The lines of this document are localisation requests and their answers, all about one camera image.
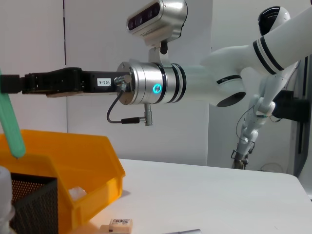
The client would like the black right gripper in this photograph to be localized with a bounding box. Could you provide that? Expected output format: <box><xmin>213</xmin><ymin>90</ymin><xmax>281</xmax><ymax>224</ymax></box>
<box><xmin>0</xmin><ymin>67</ymin><xmax>119</xmax><ymax>95</ymax></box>

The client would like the mint green pen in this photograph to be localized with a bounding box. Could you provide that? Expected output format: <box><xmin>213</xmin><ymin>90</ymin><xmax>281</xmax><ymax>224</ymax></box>
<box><xmin>0</xmin><ymin>68</ymin><xmax>27</xmax><ymax>159</ymax></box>

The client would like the beige eraser with barcode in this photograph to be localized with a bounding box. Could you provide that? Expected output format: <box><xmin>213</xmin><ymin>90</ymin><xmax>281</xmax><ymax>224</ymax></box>
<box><xmin>99</xmin><ymin>218</ymin><xmax>134</xmax><ymax>232</ymax></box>

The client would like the black mesh pen holder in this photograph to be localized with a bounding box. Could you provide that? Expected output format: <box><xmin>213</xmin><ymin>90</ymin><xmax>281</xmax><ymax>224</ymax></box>
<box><xmin>9</xmin><ymin>172</ymin><xmax>59</xmax><ymax>234</ymax></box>

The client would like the yellow plastic bin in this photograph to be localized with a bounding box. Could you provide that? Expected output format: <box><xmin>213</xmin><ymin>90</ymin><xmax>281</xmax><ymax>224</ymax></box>
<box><xmin>0</xmin><ymin>129</ymin><xmax>126</xmax><ymax>231</ymax></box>

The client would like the white black robot head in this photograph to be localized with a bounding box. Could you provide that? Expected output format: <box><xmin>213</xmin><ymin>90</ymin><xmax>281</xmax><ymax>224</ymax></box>
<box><xmin>257</xmin><ymin>6</ymin><xmax>291</xmax><ymax>37</ymax></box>

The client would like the black torso block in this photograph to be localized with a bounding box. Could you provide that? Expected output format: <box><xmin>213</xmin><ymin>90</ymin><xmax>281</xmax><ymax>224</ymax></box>
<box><xmin>273</xmin><ymin>90</ymin><xmax>312</xmax><ymax>122</ymax></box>

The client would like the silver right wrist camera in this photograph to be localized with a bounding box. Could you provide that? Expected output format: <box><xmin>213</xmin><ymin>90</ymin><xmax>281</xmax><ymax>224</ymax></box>
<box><xmin>126</xmin><ymin>0</ymin><xmax>188</xmax><ymax>66</ymax></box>

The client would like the white jointed arm with cable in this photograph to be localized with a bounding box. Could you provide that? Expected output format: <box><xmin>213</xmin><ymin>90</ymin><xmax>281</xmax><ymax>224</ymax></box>
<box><xmin>231</xmin><ymin>68</ymin><xmax>277</xmax><ymax>169</ymax></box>

